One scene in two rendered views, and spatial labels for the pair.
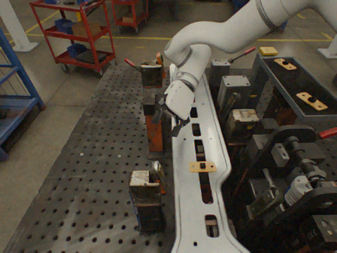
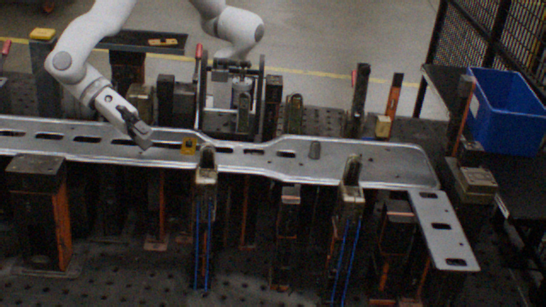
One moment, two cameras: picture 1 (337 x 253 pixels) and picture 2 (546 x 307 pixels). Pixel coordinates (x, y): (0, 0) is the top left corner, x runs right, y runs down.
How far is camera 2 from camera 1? 1.26 m
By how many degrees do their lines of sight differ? 71
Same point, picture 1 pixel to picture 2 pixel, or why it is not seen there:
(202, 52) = not seen: hidden behind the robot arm
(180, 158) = (171, 159)
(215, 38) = (111, 25)
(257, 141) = (183, 93)
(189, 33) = (91, 32)
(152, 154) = (70, 269)
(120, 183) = not seen: outside the picture
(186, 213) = (241, 163)
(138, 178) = (206, 176)
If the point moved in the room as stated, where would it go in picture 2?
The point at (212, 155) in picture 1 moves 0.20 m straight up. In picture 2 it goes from (173, 137) to (174, 72)
